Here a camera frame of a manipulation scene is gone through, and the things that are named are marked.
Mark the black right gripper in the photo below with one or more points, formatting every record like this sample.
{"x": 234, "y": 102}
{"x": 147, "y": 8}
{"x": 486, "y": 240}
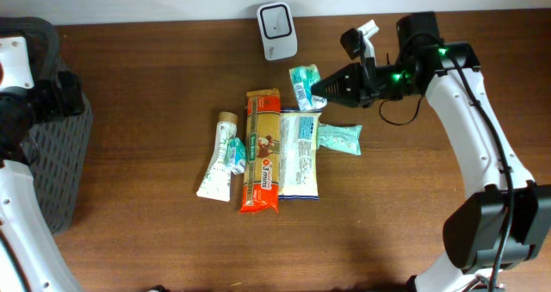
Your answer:
{"x": 360, "y": 84}

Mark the teal Kleenex tissue pack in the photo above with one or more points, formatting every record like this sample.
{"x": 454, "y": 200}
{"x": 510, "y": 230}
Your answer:
{"x": 303, "y": 78}

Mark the mint green wipes pack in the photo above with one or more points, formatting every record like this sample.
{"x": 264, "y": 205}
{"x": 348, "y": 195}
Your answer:
{"x": 341, "y": 139}

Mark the yellow noodle packet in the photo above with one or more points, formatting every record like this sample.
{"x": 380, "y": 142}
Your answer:
{"x": 298, "y": 176}

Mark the small teal tissue pack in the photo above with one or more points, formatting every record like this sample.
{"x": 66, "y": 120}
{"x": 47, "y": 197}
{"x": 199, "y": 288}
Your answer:
{"x": 236, "y": 156}

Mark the orange spaghetti packet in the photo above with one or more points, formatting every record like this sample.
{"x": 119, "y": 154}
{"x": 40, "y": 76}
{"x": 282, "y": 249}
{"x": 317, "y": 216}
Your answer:
{"x": 262, "y": 151}

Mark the white cream tube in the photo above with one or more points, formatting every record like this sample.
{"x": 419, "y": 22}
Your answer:
{"x": 216, "y": 183}

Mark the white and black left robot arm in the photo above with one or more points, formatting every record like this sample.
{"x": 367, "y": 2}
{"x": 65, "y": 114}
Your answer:
{"x": 30, "y": 259}

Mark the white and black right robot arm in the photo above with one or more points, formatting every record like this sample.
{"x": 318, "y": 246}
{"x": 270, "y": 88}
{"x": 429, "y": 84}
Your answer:
{"x": 505, "y": 218}

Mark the white barcode scanner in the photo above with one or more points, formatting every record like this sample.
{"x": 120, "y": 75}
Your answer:
{"x": 276, "y": 27}

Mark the dark grey plastic basket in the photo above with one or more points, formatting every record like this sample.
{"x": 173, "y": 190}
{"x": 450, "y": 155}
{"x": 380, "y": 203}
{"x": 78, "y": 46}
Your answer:
{"x": 46, "y": 118}

